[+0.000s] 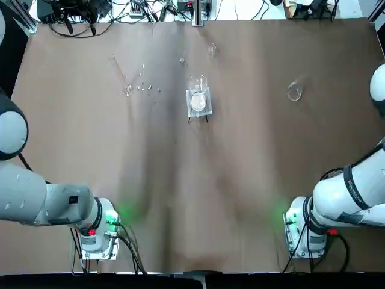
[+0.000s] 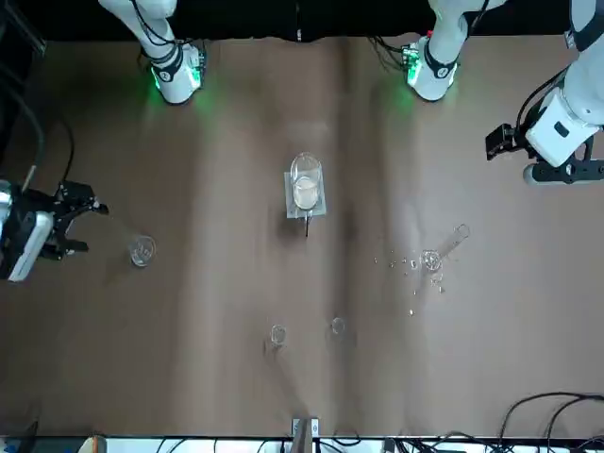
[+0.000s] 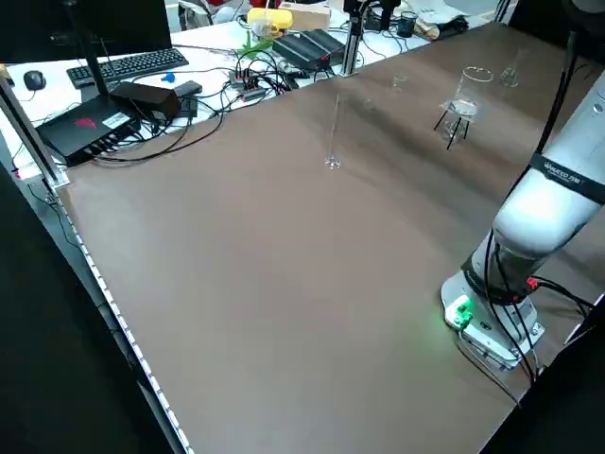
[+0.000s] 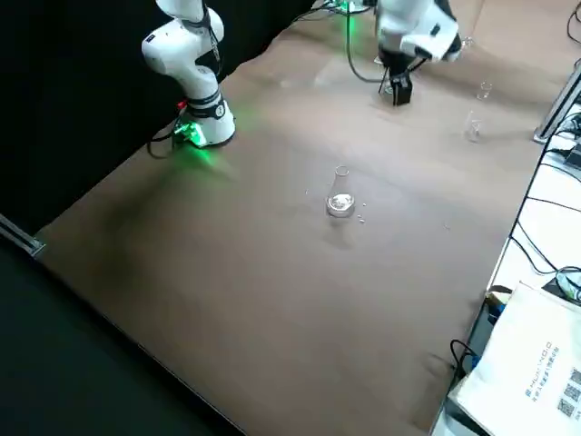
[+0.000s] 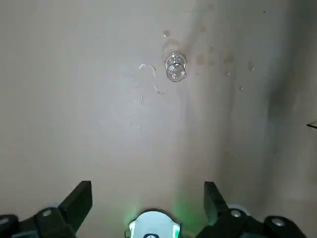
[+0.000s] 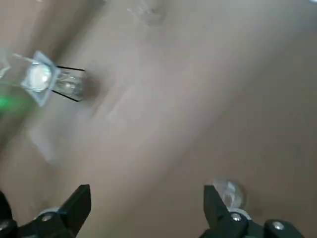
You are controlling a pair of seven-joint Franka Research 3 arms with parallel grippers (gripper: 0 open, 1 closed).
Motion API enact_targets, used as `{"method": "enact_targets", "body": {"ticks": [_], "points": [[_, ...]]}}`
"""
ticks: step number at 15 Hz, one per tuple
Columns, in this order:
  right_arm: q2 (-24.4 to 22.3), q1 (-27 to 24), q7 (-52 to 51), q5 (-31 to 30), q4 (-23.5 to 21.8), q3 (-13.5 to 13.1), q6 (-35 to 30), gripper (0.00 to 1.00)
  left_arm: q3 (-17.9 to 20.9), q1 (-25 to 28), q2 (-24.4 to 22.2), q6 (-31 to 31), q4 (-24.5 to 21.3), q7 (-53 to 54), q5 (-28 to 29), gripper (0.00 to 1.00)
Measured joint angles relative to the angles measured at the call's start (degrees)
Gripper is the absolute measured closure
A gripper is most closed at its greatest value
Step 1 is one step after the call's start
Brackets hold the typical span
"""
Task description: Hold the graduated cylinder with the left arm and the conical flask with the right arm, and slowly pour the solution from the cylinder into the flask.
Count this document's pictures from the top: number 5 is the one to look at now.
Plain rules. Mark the clear plate tripod stand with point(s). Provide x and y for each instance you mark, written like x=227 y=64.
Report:
x=312 y=125

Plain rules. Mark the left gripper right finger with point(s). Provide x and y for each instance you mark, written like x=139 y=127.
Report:
x=223 y=218

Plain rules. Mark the glass graduated cylinder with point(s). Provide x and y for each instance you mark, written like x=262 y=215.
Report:
x=175 y=65

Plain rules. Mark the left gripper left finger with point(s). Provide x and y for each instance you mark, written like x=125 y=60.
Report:
x=62 y=218

